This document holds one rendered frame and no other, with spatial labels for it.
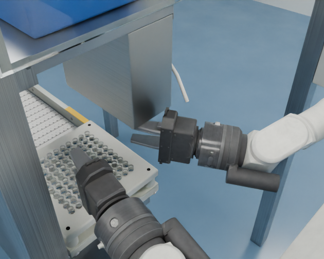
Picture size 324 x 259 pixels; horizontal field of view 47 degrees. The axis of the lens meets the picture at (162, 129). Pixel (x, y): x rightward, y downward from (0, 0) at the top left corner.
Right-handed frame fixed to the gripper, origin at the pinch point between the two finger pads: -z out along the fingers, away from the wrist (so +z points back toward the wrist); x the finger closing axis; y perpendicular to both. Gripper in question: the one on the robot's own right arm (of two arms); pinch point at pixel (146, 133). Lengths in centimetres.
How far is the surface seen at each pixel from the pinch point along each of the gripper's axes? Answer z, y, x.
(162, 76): 1.8, 4.1, -11.2
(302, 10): 90, 332, 100
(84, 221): -8.6, -14.6, 12.3
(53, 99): -32.5, 25.6, 16.8
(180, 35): -23, 263, 111
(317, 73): 43, 52, 10
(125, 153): -5.6, 4.9, 11.8
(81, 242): -8.9, -16.2, 16.9
